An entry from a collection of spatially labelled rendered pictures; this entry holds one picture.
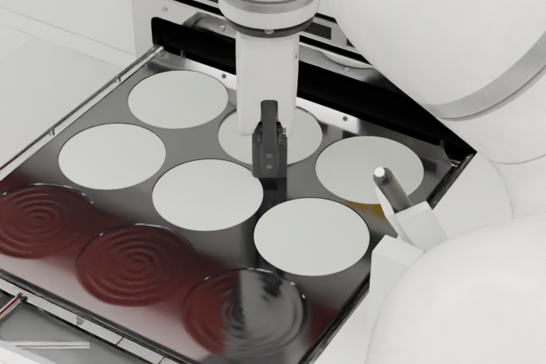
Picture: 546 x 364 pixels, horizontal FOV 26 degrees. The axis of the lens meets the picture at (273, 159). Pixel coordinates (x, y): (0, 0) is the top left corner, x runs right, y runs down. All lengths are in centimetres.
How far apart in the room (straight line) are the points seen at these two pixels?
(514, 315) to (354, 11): 14
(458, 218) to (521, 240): 53
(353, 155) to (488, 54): 65
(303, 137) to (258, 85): 17
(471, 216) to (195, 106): 34
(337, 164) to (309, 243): 11
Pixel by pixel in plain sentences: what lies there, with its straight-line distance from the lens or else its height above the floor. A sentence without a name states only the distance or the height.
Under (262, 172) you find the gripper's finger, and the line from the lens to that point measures 107.
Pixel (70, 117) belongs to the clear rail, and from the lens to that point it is 117.
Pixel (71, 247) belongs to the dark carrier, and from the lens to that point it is 103.
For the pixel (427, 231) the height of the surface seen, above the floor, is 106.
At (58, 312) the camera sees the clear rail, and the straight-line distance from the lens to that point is 97.
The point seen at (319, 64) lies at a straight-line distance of 119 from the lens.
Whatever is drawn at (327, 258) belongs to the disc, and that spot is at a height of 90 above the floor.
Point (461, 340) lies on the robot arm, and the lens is 40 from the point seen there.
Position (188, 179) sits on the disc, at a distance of 109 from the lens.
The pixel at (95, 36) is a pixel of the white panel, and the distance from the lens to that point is 139.
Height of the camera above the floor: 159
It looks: 38 degrees down
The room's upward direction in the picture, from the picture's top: straight up
